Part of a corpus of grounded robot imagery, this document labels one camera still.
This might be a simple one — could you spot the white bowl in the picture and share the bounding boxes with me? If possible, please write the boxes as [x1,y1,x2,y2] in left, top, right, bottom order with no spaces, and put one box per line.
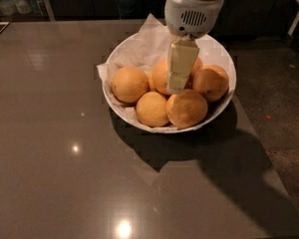
[102,25,237,134]

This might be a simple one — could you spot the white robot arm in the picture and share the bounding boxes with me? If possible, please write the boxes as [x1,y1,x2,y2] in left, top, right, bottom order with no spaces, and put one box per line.
[164,0,224,94]

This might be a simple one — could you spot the shelf post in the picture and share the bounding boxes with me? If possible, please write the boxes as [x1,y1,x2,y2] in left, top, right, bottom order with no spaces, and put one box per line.
[43,0,55,22]

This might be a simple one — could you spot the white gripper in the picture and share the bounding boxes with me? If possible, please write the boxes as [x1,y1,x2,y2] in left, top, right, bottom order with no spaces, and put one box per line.
[164,0,224,94]

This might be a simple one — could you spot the white paper liner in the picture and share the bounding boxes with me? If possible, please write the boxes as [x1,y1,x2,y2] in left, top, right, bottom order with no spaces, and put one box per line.
[96,13,203,133]

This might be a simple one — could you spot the small hidden middle orange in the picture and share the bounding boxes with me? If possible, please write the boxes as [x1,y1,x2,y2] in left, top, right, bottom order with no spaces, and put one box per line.
[146,71,156,92]

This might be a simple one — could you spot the white plastic jug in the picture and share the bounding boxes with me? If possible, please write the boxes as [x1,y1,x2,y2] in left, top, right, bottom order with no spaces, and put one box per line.
[0,0,17,16]
[15,0,32,15]

